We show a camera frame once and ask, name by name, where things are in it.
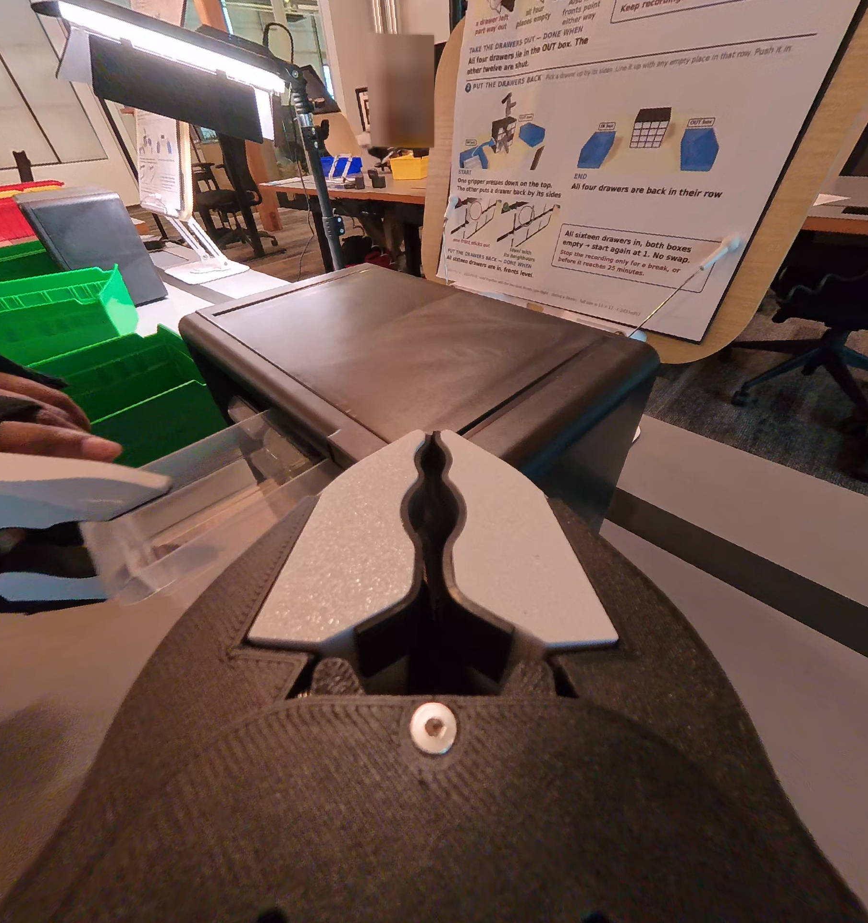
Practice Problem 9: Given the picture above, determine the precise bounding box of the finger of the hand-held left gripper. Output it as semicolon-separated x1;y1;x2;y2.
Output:
0;570;111;605
0;453;173;543

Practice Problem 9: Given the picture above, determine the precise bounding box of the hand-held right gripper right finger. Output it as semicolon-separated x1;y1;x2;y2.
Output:
435;430;620;651

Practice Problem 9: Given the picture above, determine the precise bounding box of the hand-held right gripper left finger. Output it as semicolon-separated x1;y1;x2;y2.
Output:
247;430;436;648

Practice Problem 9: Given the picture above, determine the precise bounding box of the green plastic bin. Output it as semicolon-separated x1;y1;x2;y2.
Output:
26;324;229;470
0;265;139;362
0;241;59;288

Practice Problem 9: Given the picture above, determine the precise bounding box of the clear plastic drawer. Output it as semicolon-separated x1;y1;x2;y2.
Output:
79;407;345;607

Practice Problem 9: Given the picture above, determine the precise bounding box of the black drawer cabinet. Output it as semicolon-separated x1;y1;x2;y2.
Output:
179;263;660;535

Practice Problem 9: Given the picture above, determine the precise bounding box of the dark grey box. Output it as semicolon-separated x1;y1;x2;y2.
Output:
17;186;170;307

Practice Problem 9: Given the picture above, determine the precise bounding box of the red plastic bin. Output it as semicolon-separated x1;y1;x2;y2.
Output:
0;180;66;245

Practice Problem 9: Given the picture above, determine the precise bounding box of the white document stand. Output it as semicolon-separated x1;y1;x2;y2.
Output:
135;108;251;282

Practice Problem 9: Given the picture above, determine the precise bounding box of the black office chair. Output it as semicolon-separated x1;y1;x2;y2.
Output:
191;133;282;255

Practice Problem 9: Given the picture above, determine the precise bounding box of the black light stand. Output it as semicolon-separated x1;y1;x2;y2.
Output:
279;22;348;274

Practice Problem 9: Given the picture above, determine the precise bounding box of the wooden desk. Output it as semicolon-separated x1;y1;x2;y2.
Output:
260;173;442;275

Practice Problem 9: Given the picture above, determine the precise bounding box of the light wooden poster board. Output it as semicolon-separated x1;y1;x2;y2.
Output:
421;0;868;366

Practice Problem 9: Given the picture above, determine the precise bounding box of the black chair with teal base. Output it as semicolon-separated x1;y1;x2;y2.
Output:
730;238;868;486

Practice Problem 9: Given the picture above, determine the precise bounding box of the LED light panel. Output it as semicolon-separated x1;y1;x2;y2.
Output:
32;0;291;143

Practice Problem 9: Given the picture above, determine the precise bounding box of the wood-edged desk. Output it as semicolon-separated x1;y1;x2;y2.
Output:
802;189;868;240

